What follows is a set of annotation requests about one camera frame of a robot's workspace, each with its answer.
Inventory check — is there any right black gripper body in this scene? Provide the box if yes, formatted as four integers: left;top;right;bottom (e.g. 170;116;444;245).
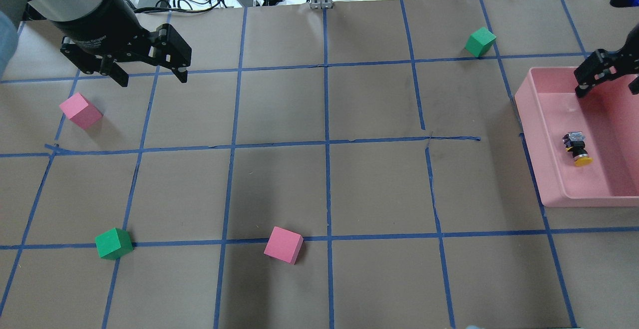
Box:
574;25;639;90

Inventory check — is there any pink cube near centre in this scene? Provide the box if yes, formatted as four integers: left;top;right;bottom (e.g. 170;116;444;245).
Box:
59;93;103;130

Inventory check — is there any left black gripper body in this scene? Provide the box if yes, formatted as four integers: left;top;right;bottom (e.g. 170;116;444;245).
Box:
59;0;192;76

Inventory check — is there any pink cube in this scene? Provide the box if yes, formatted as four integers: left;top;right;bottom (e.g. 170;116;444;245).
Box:
263;226;304;265
59;93;103;130

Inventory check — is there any green cube near base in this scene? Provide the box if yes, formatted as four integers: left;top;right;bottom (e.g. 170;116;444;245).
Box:
94;228;134;260

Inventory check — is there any pink plastic bin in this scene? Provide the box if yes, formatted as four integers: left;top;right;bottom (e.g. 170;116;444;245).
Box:
515;67;639;208

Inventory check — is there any yellow black push button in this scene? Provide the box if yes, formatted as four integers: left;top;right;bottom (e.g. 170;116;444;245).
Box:
562;131;593;167

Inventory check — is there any pink cube far side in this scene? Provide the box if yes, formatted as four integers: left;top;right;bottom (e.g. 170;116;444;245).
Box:
263;226;304;265

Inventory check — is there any green cube near bin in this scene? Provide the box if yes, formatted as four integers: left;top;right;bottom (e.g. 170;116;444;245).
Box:
465;27;497;57

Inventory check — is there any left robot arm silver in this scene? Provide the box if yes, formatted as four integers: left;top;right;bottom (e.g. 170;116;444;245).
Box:
0;0;192;86

